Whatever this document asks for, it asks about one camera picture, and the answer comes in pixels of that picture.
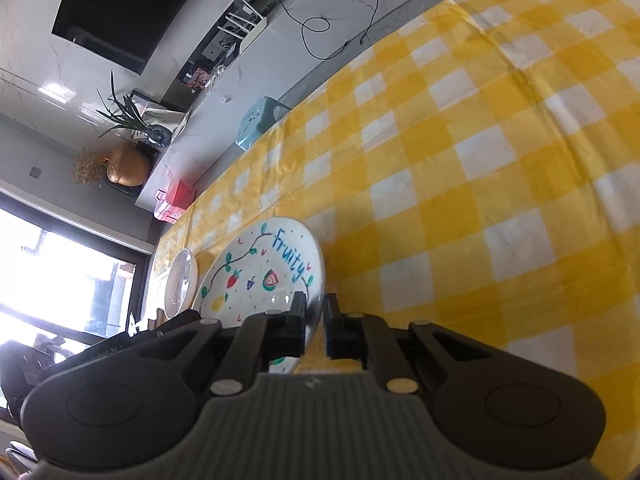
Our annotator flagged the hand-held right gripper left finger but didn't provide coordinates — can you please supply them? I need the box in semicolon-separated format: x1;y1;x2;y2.
131;291;307;396

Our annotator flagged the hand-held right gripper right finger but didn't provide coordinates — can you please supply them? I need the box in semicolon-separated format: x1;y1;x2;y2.
322;293;501;395

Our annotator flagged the white fruit print plate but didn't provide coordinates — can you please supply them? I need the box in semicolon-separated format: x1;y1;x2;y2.
192;216;327;373

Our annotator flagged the small white dish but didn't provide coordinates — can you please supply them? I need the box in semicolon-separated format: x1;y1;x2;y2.
164;248;198;318

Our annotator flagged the pink storage box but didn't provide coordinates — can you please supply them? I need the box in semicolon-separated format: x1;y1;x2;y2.
153;179;197;223

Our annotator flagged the yellow checked tablecloth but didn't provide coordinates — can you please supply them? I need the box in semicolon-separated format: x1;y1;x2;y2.
150;0;640;480

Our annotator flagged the teal plastic stool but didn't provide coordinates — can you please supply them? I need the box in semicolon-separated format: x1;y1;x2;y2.
235;96;291;152

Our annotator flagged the golden vase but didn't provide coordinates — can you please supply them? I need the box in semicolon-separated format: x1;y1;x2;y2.
106;141;151;186

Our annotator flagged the dried flower bunch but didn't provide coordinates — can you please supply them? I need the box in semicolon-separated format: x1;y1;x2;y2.
72;149;108;186

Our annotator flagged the green potted plant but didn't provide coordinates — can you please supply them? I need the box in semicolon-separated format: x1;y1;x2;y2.
95;71;162;147

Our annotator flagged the white router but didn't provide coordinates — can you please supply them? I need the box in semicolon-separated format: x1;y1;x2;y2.
220;0;269;54

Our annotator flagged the black television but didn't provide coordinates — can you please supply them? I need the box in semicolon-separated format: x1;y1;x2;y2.
51;0;221;73

